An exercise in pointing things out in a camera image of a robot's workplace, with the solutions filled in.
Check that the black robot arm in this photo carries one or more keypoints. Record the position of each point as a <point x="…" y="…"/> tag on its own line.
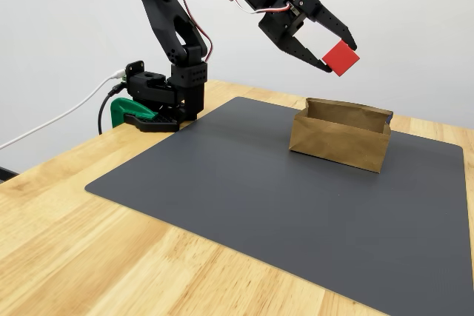
<point x="163" y="16"/>

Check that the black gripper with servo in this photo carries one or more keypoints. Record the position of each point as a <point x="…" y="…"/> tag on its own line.
<point x="281" y="24"/>

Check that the green table clamp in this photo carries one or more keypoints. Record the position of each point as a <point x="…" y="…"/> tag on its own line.
<point x="122" y="109"/>

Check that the red cube with letter B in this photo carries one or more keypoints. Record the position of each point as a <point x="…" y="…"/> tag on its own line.
<point x="340" y="58"/>

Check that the brown paper bag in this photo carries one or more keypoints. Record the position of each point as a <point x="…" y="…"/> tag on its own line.
<point x="333" y="142"/>

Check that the dark grey mat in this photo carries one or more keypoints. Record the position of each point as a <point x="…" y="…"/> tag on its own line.
<point x="222" y="168"/>

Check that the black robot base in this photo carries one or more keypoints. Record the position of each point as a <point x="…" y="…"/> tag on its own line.
<point x="148" y="88"/>

